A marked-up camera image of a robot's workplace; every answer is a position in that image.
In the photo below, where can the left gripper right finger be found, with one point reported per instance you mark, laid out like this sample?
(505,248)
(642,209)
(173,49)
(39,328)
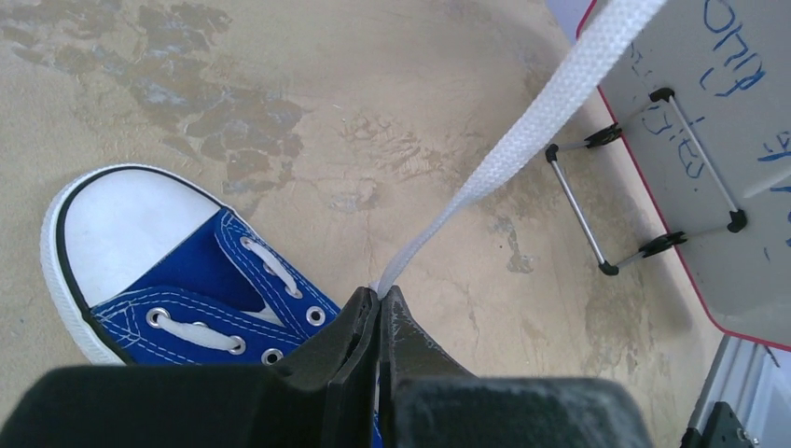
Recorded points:
(427,399)

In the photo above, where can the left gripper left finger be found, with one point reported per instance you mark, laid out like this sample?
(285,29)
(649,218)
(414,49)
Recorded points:
(321,395)

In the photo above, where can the blue canvas sneaker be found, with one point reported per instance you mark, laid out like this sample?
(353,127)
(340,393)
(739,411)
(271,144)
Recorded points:
(147,269)

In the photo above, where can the white shoelace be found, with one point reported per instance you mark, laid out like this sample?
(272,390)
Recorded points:
(596,52)

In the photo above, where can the red framed whiteboard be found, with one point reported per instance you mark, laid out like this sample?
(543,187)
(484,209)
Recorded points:
(703,95)

